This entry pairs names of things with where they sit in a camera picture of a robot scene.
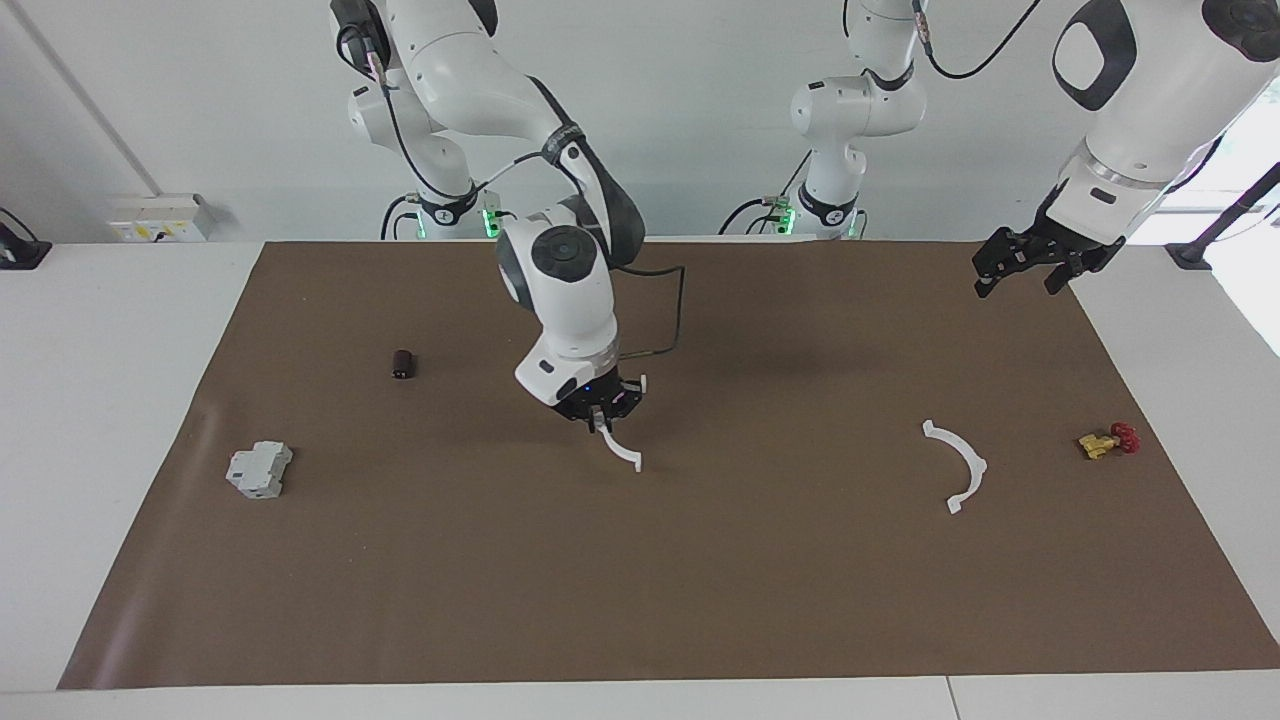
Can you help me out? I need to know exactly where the white half pipe clamp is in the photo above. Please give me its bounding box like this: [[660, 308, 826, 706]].
[[600, 426, 644, 474], [922, 419, 989, 516]]

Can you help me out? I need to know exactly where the black stand with pole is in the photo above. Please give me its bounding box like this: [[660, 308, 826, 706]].
[[1164, 160, 1280, 274]]

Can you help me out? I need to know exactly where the brown table mat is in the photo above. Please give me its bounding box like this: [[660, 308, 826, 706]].
[[57, 238, 1280, 691]]

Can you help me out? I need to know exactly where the grey circuit breaker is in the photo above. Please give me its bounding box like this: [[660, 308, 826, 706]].
[[225, 441, 294, 501]]

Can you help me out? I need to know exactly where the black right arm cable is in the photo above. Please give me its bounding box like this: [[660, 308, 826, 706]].
[[335, 20, 688, 363]]

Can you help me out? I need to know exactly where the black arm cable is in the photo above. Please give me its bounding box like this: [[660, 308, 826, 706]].
[[335, 20, 688, 363], [905, 0, 1233, 201]]

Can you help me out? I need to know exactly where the brass valve red handle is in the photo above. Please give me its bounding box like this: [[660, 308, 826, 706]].
[[1077, 421, 1142, 462]]

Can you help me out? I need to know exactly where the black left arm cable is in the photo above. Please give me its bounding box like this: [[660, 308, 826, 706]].
[[905, 0, 1233, 201]]

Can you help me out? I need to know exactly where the black left base cable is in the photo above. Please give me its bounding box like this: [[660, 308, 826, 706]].
[[718, 150, 813, 238]]

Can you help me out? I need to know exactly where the black base cable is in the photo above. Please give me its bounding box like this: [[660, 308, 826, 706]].
[[379, 192, 423, 242], [718, 150, 813, 238]]

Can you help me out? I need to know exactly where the black right base cable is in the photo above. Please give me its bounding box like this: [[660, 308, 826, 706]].
[[379, 192, 423, 242]]

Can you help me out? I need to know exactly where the white wall socket box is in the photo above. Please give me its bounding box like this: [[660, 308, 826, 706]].
[[107, 192, 217, 244]]

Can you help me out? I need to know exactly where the white wall cable duct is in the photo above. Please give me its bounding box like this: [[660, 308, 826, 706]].
[[8, 0, 163, 197]]

